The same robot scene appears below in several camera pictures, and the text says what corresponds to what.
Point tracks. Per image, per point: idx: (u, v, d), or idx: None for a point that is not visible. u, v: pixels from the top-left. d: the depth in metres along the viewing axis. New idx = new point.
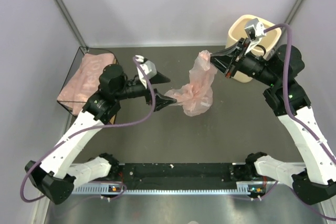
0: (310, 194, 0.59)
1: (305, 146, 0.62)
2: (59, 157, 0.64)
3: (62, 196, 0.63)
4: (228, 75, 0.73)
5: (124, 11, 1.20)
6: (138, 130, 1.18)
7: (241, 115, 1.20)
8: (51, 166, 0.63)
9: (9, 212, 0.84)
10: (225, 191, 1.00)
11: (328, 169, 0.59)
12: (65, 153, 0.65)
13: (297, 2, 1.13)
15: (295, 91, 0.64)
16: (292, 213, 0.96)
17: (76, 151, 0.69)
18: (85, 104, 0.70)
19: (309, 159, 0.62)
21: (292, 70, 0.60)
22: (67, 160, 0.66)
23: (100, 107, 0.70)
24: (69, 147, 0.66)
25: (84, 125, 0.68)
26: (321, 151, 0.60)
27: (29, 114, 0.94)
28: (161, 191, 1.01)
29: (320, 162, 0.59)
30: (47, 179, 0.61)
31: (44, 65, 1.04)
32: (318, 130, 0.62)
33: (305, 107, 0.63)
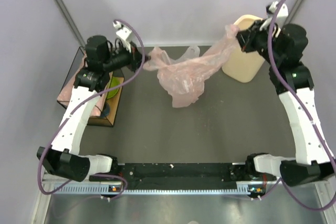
0: (293, 176, 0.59)
1: (298, 125, 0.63)
2: (67, 135, 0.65)
3: (81, 173, 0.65)
4: (243, 49, 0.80)
5: (124, 11, 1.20)
6: (138, 130, 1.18)
7: (241, 115, 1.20)
8: (62, 144, 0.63)
9: (9, 212, 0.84)
10: (218, 192, 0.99)
11: (315, 151, 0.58)
12: (72, 129, 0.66)
13: (297, 2, 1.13)
15: (300, 72, 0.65)
16: (292, 213, 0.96)
17: (82, 125, 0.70)
18: (76, 80, 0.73)
19: (300, 140, 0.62)
21: (295, 44, 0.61)
22: (76, 136, 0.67)
23: (91, 79, 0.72)
24: (74, 122, 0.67)
25: (81, 99, 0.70)
26: (312, 132, 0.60)
27: (29, 114, 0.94)
28: (161, 191, 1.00)
29: (308, 142, 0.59)
30: (64, 158, 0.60)
31: (44, 65, 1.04)
32: (314, 113, 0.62)
33: (307, 88, 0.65)
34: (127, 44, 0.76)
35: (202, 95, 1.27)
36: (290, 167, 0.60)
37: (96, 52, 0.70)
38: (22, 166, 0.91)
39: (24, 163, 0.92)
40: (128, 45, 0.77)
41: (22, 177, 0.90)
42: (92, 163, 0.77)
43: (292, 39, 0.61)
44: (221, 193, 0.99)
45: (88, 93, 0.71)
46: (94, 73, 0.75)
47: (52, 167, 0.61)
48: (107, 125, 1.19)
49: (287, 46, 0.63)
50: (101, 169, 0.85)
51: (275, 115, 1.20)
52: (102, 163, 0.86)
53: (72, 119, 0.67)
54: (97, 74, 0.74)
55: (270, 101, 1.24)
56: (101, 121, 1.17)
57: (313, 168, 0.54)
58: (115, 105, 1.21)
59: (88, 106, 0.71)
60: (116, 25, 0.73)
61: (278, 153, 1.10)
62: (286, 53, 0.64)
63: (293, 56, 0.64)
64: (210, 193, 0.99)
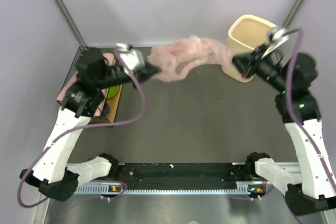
0: (300, 207, 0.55)
1: (306, 156, 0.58)
2: (49, 163, 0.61)
3: (67, 194, 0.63)
4: (244, 76, 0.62)
5: (124, 11, 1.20)
6: (138, 130, 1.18)
7: (241, 116, 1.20)
8: (43, 173, 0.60)
9: (9, 213, 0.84)
10: (223, 191, 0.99)
11: (323, 185, 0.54)
12: (54, 158, 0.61)
13: (296, 2, 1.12)
15: (306, 102, 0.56)
16: (292, 213, 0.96)
17: (67, 150, 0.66)
18: (64, 98, 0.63)
19: (306, 171, 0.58)
21: (304, 77, 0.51)
22: (59, 163, 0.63)
23: (79, 99, 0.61)
24: (56, 151, 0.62)
25: (66, 126, 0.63)
26: (319, 164, 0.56)
27: (29, 114, 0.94)
28: (161, 191, 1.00)
29: (316, 176, 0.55)
30: (43, 189, 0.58)
31: (44, 65, 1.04)
32: (322, 144, 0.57)
33: (314, 120, 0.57)
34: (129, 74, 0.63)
35: (202, 95, 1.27)
36: (299, 198, 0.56)
37: (87, 73, 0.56)
38: (22, 167, 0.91)
39: (24, 163, 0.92)
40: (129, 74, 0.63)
41: None
42: (85, 173, 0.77)
43: (301, 71, 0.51)
44: (226, 193, 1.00)
45: (74, 119, 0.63)
46: (84, 92, 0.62)
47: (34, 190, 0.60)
48: None
49: (296, 78, 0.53)
50: (97, 173, 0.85)
51: (275, 115, 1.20)
52: (100, 167, 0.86)
53: (55, 147, 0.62)
54: (87, 95, 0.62)
55: (270, 101, 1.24)
56: (100, 122, 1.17)
57: (322, 203, 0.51)
58: (116, 106, 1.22)
59: (73, 134, 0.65)
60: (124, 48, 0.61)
61: (278, 153, 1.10)
62: (294, 85, 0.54)
63: (302, 87, 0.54)
64: (210, 192, 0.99)
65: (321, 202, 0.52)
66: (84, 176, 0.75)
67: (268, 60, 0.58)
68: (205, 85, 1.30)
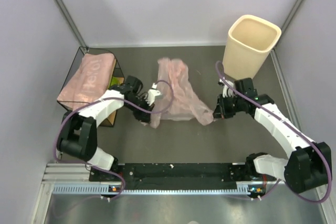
0: (295, 175, 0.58)
1: (275, 128, 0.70)
2: (94, 110, 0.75)
3: (91, 152, 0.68)
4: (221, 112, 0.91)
5: (124, 11, 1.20)
6: (138, 130, 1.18)
7: (241, 116, 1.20)
8: (88, 113, 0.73)
9: (9, 212, 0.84)
10: (218, 192, 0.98)
11: (295, 139, 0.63)
12: (100, 108, 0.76)
13: (296, 2, 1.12)
15: (260, 98, 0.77)
16: (292, 213, 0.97)
17: (105, 114, 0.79)
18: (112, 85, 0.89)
19: (283, 140, 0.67)
21: (244, 83, 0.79)
22: (98, 118, 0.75)
23: (123, 88, 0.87)
24: (102, 105, 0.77)
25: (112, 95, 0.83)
26: (287, 128, 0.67)
27: (29, 114, 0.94)
28: (161, 191, 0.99)
29: (286, 135, 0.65)
30: (86, 123, 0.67)
31: (44, 65, 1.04)
32: (282, 115, 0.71)
33: (270, 103, 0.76)
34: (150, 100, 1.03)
35: (202, 95, 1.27)
36: (289, 168, 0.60)
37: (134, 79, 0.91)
38: (23, 167, 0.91)
39: (24, 163, 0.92)
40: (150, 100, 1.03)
41: (22, 177, 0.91)
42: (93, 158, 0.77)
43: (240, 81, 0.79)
44: (221, 193, 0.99)
45: (119, 95, 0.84)
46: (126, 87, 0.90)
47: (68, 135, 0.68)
48: (107, 125, 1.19)
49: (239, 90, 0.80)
50: (101, 163, 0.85)
51: None
52: (103, 157, 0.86)
53: (101, 103, 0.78)
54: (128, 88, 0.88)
55: None
56: (100, 122, 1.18)
57: (301, 152, 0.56)
58: None
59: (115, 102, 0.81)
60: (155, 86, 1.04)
61: (278, 153, 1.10)
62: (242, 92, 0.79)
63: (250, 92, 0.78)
64: (210, 193, 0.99)
65: (299, 151, 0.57)
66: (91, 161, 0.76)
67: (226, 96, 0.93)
68: (205, 86, 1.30)
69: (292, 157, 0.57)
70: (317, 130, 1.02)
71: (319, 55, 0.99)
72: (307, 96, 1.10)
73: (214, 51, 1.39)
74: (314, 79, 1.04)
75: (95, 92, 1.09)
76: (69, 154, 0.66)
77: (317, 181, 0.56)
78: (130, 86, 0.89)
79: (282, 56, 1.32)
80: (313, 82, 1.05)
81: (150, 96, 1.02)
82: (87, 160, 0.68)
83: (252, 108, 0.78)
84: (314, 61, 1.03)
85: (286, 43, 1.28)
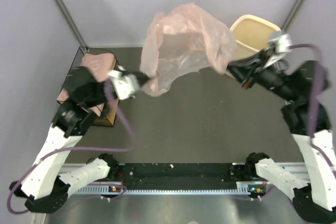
0: (312, 215, 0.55)
1: (317, 168, 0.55)
2: (36, 180, 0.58)
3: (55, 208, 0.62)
4: (245, 86, 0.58)
5: (124, 10, 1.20)
6: (138, 130, 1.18)
7: (240, 116, 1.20)
8: (30, 188, 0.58)
9: (9, 212, 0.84)
10: (225, 192, 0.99)
11: (327, 174, 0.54)
12: (41, 175, 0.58)
13: (297, 2, 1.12)
15: (318, 111, 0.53)
16: (291, 212, 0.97)
17: (55, 167, 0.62)
18: (54, 117, 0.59)
19: (317, 181, 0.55)
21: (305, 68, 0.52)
22: (47, 181, 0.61)
23: (69, 118, 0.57)
24: (43, 169, 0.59)
25: (55, 145, 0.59)
26: (333, 177, 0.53)
27: (29, 114, 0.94)
28: (161, 191, 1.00)
29: (323, 146, 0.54)
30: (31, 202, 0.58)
31: (44, 65, 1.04)
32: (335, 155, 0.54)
33: (325, 130, 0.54)
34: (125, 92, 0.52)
35: (202, 95, 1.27)
36: (309, 209, 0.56)
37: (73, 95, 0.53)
38: (22, 167, 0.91)
39: (24, 163, 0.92)
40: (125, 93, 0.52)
41: None
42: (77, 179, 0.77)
43: (312, 83, 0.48)
44: (231, 192, 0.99)
45: (63, 140, 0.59)
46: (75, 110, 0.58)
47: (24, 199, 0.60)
48: (107, 125, 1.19)
49: (306, 88, 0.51)
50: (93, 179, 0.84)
51: (276, 115, 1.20)
52: (96, 173, 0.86)
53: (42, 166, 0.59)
54: (78, 115, 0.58)
55: (269, 101, 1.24)
56: (100, 122, 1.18)
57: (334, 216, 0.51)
58: None
59: (60, 155, 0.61)
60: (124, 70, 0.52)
61: (279, 153, 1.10)
62: (305, 96, 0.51)
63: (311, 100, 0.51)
64: (218, 192, 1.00)
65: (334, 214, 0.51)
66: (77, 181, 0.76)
67: (271, 66, 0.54)
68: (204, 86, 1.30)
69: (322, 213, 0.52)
70: None
71: None
72: None
73: None
74: None
75: None
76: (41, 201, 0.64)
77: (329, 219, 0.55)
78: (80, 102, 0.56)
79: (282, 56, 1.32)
80: None
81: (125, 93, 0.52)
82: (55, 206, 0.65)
83: (301, 125, 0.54)
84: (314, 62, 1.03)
85: None
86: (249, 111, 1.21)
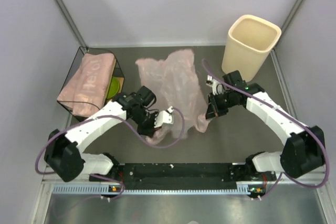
0: (292, 160, 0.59)
1: (268, 116, 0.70)
2: (84, 131, 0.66)
3: (71, 173, 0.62)
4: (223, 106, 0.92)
5: (124, 10, 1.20)
6: (137, 131, 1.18)
7: (240, 116, 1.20)
8: (76, 136, 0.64)
9: (9, 212, 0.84)
10: (224, 192, 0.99)
11: (274, 113, 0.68)
12: (90, 129, 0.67)
13: (297, 2, 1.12)
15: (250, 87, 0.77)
16: (291, 212, 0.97)
17: (99, 132, 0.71)
18: (115, 96, 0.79)
19: (277, 128, 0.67)
21: (231, 76, 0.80)
22: (87, 140, 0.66)
23: (127, 101, 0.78)
24: (95, 125, 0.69)
25: (112, 111, 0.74)
26: (280, 115, 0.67)
27: (29, 114, 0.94)
28: (161, 191, 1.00)
29: (264, 98, 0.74)
30: (69, 150, 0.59)
31: (44, 65, 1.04)
32: (274, 103, 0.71)
33: (261, 92, 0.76)
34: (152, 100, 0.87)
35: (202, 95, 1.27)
36: (284, 153, 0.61)
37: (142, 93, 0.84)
38: (22, 167, 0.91)
39: (24, 163, 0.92)
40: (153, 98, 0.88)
41: (21, 178, 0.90)
42: (88, 164, 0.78)
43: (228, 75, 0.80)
44: (231, 193, 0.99)
45: (120, 111, 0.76)
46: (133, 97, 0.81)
47: (53, 152, 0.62)
48: None
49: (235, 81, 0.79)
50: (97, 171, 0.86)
51: None
52: (100, 166, 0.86)
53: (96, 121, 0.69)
54: (135, 103, 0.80)
55: None
56: None
57: (295, 138, 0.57)
58: None
59: (112, 119, 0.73)
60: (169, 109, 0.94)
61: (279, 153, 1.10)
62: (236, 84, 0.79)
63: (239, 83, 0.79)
64: (218, 192, 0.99)
65: (294, 136, 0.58)
66: (86, 166, 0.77)
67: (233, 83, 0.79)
68: (204, 86, 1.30)
69: (288, 144, 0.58)
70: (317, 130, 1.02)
71: (319, 56, 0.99)
72: (307, 97, 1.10)
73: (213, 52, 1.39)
74: (313, 80, 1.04)
75: (96, 92, 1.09)
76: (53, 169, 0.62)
77: (312, 164, 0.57)
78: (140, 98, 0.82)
79: (282, 56, 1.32)
80: (312, 84, 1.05)
81: (160, 120, 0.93)
82: (68, 179, 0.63)
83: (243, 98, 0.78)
84: (314, 62, 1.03)
85: (286, 43, 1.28)
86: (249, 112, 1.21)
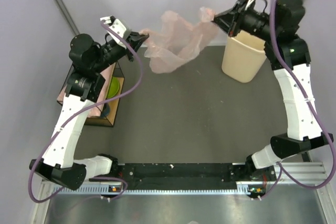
0: (285, 149, 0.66)
1: (292, 103, 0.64)
2: (59, 149, 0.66)
3: (77, 183, 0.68)
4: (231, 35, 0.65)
5: (124, 11, 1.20)
6: (138, 130, 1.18)
7: (240, 117, 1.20)
8: (54, 158, 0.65)
9: (8, 213, 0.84)
10: (227, 192, 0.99)
11: (302, 106, 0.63)
12: (63, 143, 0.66)
13: None
15: (297, 46, 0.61)
16: (292, 212, 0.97)
17: (75, 136, 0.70)
18: (67, 87, 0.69)
19: (292, 117, 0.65)
21: (292, 16, 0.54)
22: (68, 151, 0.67)
23: (82, 85, 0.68)
24: (65, 136, 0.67)
25: (73, 109, 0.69)
26: (304, 109, 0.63)
27: (29, 114, 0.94)
28: (161, 191, 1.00)
29: (302, 78, 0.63)
30: (58, 174, 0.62)
31: (44, 65, 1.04)
32: (309, 88, 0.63)
33: (304, 65, 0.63)
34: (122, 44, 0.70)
35: (202, 96, 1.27)
36: (281, 140, 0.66)
37: (82, 61, 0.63)
38: (22, 167, 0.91)
39: (24, 164, 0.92)
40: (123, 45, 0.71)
41: (21, 178, 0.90)
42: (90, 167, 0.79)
43: (289, 9, 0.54)
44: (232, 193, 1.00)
45: (80, 104, 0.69)
46: (86, 78, 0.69)
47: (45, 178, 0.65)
48: (107, 125, 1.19)
49: (283, 20, 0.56)
50: (98, 172, 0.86)
51: (275, 115, 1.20)
52: (101, 167, 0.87)
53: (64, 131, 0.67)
54: (90, 80, 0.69)
55: (270, 101, 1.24)
56: (100, 121, 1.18)
57: (305, 142, 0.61)
58: (115, 106, 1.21)
59: (79, 118, 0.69)
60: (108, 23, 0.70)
61: None
62: (283, 27, 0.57)
63: (290, 29, 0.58)
64: (218, 192, 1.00)
65: (305, 140, 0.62)
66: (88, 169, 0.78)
67: (251, 10, 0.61)
68: (204, 86, 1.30)
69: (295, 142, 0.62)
70: None
71: (319, 57, 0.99)
72: None
73: (213, 52, 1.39)
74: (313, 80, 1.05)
75: None
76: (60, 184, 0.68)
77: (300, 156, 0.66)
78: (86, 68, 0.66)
79: None
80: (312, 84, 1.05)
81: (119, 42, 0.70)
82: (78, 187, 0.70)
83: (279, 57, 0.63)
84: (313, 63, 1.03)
85: None
86: (249, 112, 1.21)
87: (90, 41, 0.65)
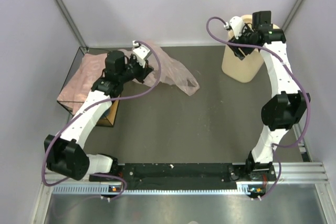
0: (270, 113, 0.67)
1: (272, 69, 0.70)
2: (77, 127, 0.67)
3: (81, 171, 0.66)
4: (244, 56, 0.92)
5: (123, 11, 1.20)
6: (137, 131, 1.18)
7: (240, 117, 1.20)
8: (71, 135, 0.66)
9: (8, 212, 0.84)
10: (226, 192, 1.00)
11: (280, 70, 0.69)
12: (83, 124, 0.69)
13: (297, 2, 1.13)
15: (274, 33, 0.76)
16: (292, 212, 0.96)
17: (92, 124, 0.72)
18: (93, 85, 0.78)
19: (273, 81, 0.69)
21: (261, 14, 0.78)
22: (84, 132, 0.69)
23: (107, 85, 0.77)
24: (85, 118, 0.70)
25: (96, 100, 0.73)
26: (283, 71, 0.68)
27: (28, 114, 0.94)
28: (161, 191, 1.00)
29: (278, 50, 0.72)
30: (70, 148, 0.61)
31: (44, 64, 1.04)
32: (285, 57, 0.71)
33: (281, 42, 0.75)
34: (143, 62, 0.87)
35: (202, 96, 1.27)
36: (267, 105, 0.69)
37: (114, 64, 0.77)
38: (22, 166, 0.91)
39: (24, 163, 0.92)
40: (143, 62, 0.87)
41: (21, 177, 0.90)
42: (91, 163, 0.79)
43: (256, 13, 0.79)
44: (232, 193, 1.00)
45: (103, 97, 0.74)
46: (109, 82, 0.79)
47: (54, 159, 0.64)
48: (107, 125, 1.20)
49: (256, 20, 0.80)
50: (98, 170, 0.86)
51: None
52: (101, 165, 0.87)
53: (85, 114, 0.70)
54: (113, 83, 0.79)
55: None
56: (100, 121, 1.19)
57: (282, 95, 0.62)
58: (116, 106, 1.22)
59: (100, 108, 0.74)
60: (135, 44, 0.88)
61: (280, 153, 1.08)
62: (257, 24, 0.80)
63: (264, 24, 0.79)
64: (218, 192, 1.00)
65: (282, 94, 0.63)
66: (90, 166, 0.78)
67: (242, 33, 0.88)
68: (204, 86, 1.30)
69: (274, 98, 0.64)
70: (319, 130, 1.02)
71: (318, 56, 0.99)
72: None
73: (213, 53, 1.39)
74: (311, 80, 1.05)
75: None
76: (62, 173, 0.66)
77: (285, 119, 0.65)
78: (114, 73, 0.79)
79: None
80: (310, 84, 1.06)
81: (140, 60, 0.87)
82: (80, 177, 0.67)
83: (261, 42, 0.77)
84: (312, 62, 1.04)
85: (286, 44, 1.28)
86: (249, 112, 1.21)
87: (123, 53, 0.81)
